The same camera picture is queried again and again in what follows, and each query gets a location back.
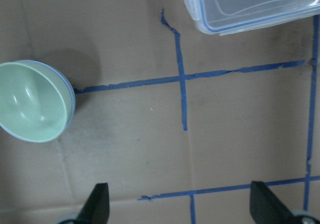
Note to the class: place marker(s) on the blue bowl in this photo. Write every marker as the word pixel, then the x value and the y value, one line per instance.
pixel 71 94

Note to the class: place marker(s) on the green bowl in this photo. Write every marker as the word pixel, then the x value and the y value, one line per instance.
pixel 30 104

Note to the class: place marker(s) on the clear plastic food container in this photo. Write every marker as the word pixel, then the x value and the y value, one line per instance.
pixel 226 17

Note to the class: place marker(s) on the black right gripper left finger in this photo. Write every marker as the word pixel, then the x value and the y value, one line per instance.
pixel 96 209

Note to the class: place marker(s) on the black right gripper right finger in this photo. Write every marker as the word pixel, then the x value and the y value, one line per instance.
pixel 266 208

